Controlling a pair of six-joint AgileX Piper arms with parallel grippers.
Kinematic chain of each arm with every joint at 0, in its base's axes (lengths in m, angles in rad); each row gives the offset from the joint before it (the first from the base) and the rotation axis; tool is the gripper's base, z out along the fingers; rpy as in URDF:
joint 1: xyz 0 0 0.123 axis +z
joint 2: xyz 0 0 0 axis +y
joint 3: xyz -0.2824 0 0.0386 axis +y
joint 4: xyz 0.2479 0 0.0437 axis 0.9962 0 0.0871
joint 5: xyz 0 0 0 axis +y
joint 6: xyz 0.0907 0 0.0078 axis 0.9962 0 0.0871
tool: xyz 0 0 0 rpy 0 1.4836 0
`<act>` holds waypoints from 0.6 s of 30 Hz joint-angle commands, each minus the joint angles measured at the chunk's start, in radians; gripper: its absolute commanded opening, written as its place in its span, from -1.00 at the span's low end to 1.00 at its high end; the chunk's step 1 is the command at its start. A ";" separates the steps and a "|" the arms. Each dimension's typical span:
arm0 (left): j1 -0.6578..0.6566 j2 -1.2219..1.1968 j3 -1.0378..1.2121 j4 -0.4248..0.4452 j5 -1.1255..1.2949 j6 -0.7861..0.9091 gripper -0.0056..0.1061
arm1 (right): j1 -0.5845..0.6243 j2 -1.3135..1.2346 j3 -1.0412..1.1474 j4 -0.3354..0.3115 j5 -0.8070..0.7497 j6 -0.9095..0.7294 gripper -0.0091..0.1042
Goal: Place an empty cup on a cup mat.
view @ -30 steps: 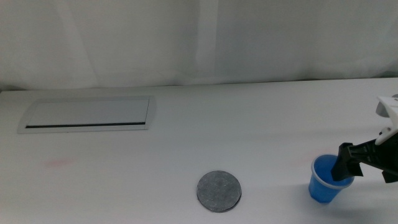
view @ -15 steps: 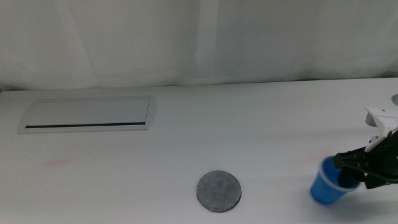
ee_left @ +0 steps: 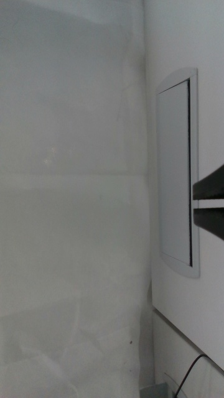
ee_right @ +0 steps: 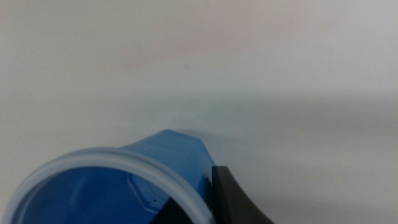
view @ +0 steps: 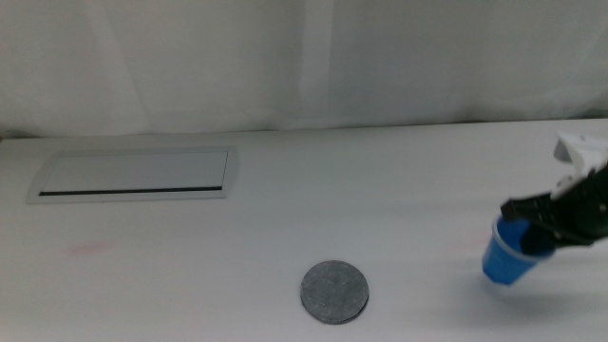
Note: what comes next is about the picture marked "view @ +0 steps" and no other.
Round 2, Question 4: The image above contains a white curtain backdrop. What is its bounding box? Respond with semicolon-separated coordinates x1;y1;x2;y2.
0;0;608;140

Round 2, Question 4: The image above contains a grey metal cable flap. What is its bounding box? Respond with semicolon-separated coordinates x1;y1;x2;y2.
26;145;240;206

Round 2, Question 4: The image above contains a blue plastic cup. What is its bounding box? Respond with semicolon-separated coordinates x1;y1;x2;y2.
481;214;557;287

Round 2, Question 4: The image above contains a round grey cup mat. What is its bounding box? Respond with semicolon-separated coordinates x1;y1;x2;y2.
299;259;371;326

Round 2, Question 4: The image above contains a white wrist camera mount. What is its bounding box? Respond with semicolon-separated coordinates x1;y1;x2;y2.
550;131;608;200

